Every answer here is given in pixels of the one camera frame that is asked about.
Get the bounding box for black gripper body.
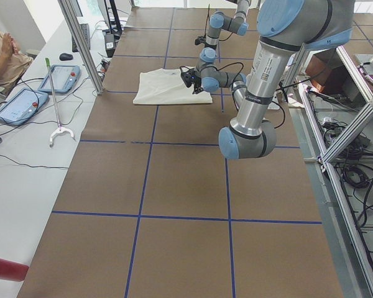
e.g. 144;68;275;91
190;73;202;89

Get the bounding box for cream long-sleeve cat shirt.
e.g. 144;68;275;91
133;68;213;105

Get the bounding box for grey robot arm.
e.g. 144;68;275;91
204;0;251;50
181;0;354;160

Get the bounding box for black power adapter brick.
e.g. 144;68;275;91
104;32;116;58

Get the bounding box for black keyboard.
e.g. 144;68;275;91
71;23;91;53

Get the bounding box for brown cardboard box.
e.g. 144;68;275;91
305;53;348;95

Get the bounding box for far blue teach pendant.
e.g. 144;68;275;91
50;65;81;94

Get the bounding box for blue teach pendant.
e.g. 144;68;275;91
50;65;81;94
0;88;48;126

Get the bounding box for black computer mouse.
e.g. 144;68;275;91
59;53;73;61

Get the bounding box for white reacher grabber tool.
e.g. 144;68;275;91
45;57;75;148

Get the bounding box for near blue teach pendant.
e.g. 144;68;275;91
0;88;48;126

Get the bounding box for seated person beige shirt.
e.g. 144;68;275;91
0;31;34;95

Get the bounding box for red bottle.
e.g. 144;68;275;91
0;258;29;282

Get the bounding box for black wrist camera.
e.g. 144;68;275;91
195;35;206;46
179;66;195;88

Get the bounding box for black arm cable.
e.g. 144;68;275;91
214;61;287;130

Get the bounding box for aluminium frame post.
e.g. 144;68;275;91
58;0;104;95

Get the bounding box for aluminium frame rail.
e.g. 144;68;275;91
292;40;373;297

